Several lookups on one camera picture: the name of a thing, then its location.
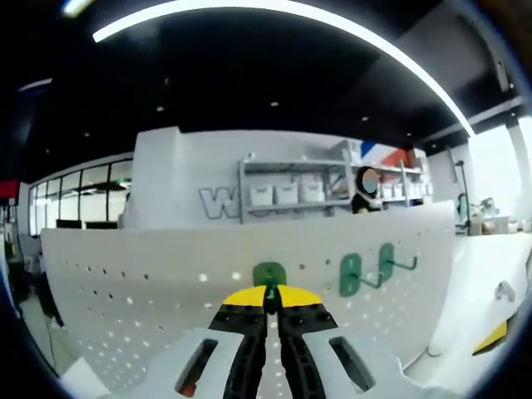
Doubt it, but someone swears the long ceiling light strip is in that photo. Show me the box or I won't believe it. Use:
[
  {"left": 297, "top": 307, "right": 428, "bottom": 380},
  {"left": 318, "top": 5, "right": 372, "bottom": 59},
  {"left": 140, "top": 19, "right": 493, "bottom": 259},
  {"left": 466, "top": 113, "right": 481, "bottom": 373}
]
[{"left": 91, "top": 0, "right": 477, "bottom": 136}]

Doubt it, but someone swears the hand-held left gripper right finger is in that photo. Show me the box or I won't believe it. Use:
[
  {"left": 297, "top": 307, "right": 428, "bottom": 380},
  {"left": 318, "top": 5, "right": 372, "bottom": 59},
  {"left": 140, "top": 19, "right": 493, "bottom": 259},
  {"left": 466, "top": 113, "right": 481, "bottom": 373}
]
[{"left": 273, "top": 284, "right": 433, "bottom": 399}]

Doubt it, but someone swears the grey metal shelving rack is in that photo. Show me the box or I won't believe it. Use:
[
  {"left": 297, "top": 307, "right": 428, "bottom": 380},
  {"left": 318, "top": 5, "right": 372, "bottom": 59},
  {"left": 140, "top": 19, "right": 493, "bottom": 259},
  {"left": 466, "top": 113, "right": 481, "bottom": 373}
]
[{"left": 237, "top": 150, "right": 430, "bottom": 225}]

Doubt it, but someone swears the red blue striped wall banner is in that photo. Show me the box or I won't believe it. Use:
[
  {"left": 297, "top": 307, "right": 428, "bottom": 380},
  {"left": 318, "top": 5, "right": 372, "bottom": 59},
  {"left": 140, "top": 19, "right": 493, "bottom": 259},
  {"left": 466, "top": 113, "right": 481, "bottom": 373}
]
[{"left": 359, "top": 140, "right": 417, "bottom": 168}]

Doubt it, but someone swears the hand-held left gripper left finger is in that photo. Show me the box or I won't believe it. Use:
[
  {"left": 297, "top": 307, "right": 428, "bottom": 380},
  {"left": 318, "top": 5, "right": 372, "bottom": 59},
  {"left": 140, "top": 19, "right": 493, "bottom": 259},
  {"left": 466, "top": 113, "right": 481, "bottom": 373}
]
[{"left": 124, "top": 284, "right": 268, "bottom": 399}]

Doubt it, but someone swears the green hook assembly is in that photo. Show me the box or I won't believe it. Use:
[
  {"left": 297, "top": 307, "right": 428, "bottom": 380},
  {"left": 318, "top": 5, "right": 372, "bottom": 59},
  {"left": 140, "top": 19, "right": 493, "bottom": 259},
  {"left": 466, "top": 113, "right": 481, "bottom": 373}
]
[
  {"left": 265, "top": 277, "right": 278, "bottom": 315},
  {"left": 359, "top": 269, "right": 386, "bottom": 289},
  {"left": 390, "top": 255, "right": 418, "bottom": 272}
]

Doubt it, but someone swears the black light stand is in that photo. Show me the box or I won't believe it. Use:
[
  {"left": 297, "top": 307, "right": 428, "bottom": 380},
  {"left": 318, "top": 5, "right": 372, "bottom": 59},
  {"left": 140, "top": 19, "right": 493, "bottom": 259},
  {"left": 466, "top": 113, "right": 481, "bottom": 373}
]
[{"left": 454, "top": 159, "right": 473, "bottom": 236}]

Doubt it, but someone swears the black framed glass partition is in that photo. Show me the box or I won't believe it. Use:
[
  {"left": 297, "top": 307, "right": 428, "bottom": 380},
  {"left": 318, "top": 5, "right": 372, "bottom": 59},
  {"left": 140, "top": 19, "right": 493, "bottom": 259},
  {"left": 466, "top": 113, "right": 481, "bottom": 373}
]
[{"left": 30, "top": 159, "right": 135, "bottom": 230}]

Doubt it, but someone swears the teal office chair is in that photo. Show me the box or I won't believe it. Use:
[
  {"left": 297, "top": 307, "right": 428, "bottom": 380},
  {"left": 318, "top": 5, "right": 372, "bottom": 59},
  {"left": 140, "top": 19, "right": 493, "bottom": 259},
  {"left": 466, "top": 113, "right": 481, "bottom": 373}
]
[{"left": 455, "top": 193, "right": 471, "bottom": 228}]

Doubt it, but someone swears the row of white storage bins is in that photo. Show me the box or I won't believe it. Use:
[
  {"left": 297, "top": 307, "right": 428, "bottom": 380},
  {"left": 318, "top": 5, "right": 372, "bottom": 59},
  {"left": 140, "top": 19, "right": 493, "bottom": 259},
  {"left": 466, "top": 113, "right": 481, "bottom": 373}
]
[{"left": 249, "top": 181, "right": 434, "bottom": 207}]

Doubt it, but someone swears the white perforated pegboard panel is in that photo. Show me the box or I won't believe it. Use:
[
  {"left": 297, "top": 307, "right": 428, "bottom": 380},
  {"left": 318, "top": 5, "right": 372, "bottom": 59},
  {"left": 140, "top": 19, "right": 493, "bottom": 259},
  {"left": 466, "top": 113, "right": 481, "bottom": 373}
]
[{"left": 39, "top": 199, "right": 457, "bottom": 392}]

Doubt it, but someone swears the green hook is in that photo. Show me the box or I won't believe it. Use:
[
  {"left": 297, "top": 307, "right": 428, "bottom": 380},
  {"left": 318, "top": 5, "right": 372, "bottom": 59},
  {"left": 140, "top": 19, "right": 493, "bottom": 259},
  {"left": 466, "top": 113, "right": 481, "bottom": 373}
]
[
  {"left": 253, "top": 261, "right": 288, "bottom": 288},
  {"left": 338, "top": 252, "right": 362, "bottom": 298}
]

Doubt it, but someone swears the black computer monitor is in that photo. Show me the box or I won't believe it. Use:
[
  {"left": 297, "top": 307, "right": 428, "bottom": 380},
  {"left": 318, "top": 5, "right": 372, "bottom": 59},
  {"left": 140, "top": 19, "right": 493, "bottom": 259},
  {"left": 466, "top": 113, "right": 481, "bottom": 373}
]
[{"left": 56, "top": 219, "right": 121, "bottom": 231}]

